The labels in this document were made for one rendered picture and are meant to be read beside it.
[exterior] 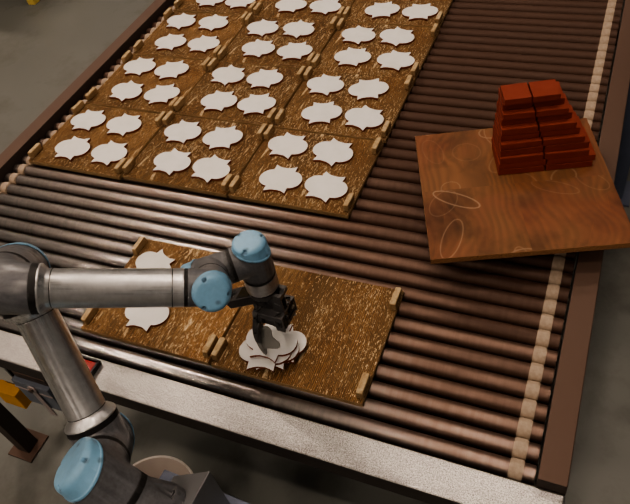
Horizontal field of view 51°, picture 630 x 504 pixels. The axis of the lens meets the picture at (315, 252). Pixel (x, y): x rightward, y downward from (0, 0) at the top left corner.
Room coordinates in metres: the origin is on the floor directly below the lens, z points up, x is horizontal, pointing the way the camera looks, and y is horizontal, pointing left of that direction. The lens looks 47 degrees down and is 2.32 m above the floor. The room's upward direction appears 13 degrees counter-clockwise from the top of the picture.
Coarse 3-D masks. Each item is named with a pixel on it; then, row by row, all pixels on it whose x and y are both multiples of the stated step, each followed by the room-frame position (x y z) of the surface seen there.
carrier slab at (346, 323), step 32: (288, 288) 1.18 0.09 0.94; (320, 288) 1.16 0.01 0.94; (352, 288) 1.13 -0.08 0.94; (384, 288) 1.11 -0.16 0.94; (320, 320) 1.05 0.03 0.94; (352, 320) 1.03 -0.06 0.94; (384, 320) 1.01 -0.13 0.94; (224, 352) 1.02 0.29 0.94; (320, 352) 0.95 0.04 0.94; (352, 352) 0.93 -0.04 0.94; (288, 384) 0.88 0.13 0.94; (320, 384) 0.86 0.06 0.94; (352, 384) 0.84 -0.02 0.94
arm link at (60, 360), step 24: (48, 264) 1.03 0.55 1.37; (48, 312) 0.92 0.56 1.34; (24, 336) 0.89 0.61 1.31; (48, 336) 0.88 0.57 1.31; (48, 360) 0.85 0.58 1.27; (72, 360) 0.86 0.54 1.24; (48, 384) 0.84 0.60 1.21; (72, 384) 0.82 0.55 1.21; (96, 384) 0.85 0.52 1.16; (72, 408) 0.79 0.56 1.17; (96, 408) 0.80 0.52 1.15; (72, 432) 0.76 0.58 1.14; (96, 432) 0.75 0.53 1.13; (120, 432) 0.76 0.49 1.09
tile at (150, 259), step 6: (150, 252) 1.44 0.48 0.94; (162, 252) 1.42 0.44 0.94; (138, 258) 1.42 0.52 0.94; (144, 258) 1.42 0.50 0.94; (150, 258) 1.41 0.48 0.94; (156, 258) 1.40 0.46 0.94; (162, 258) 1.40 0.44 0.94; (168, 258) 1.39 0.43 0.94; (138, 264) 1.40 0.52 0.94; (144, 264) 1.39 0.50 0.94; (150, 264) 1.39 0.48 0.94; (156, 264) 1.38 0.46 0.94; (162, 264) 1.37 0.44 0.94; (168, 264) 1.37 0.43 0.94
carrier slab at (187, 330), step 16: (176, 256) 1.40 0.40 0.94; (192, 256) 1.39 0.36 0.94; (96, 320) 1.23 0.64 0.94; (112, 320) 1.21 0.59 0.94; (128, 320) 1.20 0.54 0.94; (176, 320) 1.16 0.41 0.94; (192, 320) 1.15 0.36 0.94; (208, 320) 1.14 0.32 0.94; (224, 320) 1.12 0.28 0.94; (112, 336) 1.16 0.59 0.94; (128, 336) 1.14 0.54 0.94; (144, 336) 1.13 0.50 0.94; (160, 336) 1.12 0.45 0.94; (176, 336) 1.11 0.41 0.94; (192, 336) 1.10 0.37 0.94; (208, 336) 1.08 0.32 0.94; (224, 336) 1.08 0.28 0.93; (176, 352) 1.06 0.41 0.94; (192, 352) 1.04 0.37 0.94
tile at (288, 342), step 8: (272, 328) 1.02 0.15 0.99; (288, 328) 1.01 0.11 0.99; (248, 336) 1.02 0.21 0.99; (280, 336) 0.99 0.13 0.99; (288, 336) 0.99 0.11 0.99; (248, 344) 0.99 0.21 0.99; (256, 344) 0.99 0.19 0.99; (280, 344) 0.97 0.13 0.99; (288, 344) 0.96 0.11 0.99; (296, 344) 0.96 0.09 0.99; (256, 352) 0.96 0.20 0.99; (272, 352) 0.95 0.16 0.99; (280, 352) 0.95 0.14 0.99; (288, 352) 0.94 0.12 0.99; (272, 360) 0.93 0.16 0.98
